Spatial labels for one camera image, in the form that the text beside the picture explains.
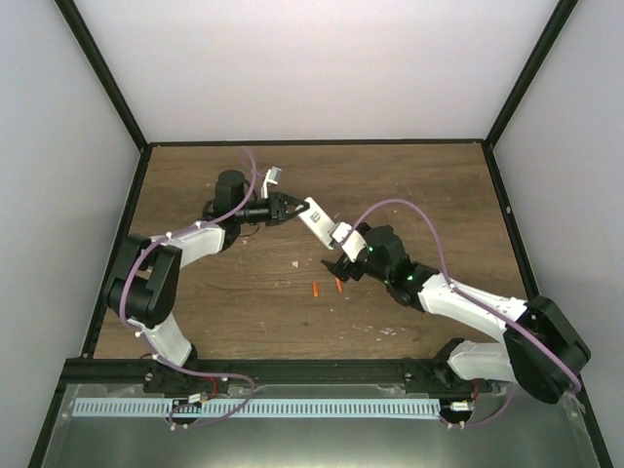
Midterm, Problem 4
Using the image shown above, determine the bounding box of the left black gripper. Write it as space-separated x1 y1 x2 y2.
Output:
234 193 308 227

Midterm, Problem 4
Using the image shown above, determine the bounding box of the white remote control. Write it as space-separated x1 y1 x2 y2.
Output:
297 197 351 250

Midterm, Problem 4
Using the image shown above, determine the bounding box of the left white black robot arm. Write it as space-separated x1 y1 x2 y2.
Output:
102 167 310 394

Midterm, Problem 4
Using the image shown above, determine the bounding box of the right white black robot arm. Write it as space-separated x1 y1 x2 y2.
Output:
321 222 591 404

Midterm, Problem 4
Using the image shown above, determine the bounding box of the grey metal front plate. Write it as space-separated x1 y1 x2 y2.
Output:
42 385 599 467

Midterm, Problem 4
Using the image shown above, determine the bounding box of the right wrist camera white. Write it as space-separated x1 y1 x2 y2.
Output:
330 221 368 262

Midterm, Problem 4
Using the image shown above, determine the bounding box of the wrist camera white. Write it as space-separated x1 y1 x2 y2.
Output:
260 166 282 199
330 221 368 262

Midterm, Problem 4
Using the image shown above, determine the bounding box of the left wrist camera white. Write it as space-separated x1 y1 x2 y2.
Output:
260 166 282 199

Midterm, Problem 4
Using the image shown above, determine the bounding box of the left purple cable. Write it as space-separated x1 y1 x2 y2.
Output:
119 146 258 432

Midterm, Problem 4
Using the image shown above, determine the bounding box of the light blue slotted cable duct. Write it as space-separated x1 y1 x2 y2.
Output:
71 398 441 419

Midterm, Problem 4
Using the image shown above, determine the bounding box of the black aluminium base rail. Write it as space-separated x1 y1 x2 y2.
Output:
59 358 492 398

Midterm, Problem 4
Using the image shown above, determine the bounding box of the black enclosure frame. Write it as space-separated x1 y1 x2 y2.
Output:
26 0 616 468

